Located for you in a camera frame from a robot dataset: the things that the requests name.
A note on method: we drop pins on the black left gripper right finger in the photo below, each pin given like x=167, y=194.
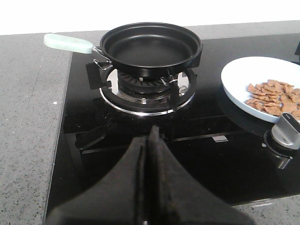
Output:
x=178, y=199

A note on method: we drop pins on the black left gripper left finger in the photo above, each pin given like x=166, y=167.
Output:
x=117, y=199

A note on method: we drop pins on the light blue plate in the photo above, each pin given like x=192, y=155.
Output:
x=239, y=73

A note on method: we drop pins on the brown meat pieces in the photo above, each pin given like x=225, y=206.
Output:
x=274, y=98

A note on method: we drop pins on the black frying pan mint handle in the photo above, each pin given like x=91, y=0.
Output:
x=146, y=49

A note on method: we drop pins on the black glass cooktop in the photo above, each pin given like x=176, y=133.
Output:
x=219, y=144

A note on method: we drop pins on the black gas burner left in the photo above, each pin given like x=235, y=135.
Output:
x=133, y=85

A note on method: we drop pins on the black pan support left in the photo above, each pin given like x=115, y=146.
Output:
x=181, y=92

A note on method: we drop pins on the silver stove knob left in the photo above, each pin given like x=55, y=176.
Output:
x=286, y=132

